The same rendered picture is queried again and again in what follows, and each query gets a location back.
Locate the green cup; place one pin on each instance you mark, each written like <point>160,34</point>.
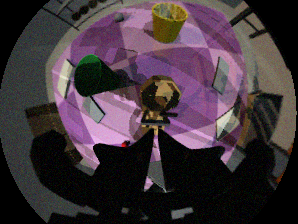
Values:
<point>93,76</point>

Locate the yellow open cylinder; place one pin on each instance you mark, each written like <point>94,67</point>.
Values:
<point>168,19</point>

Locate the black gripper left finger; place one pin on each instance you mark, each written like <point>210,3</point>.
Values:
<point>136,157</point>

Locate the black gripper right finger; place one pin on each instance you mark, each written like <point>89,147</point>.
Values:
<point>175,157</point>

